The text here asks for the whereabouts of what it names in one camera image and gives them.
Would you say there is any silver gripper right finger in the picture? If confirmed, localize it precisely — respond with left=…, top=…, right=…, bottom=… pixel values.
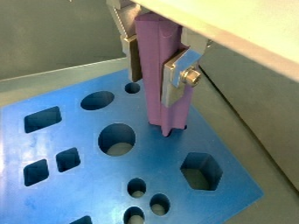
left=161, top=28, right=209, bottom=108

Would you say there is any blue foam shape board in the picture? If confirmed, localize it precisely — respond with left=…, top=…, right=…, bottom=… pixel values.
left=0, top=72, right=262, bottom=224

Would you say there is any purple star-shaped peg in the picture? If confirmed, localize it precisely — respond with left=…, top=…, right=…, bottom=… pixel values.
left=134, top=12, right=192, bottom=137

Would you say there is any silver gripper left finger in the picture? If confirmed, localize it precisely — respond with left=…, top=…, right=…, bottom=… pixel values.
left=106, top=0, right=142, bottom=82

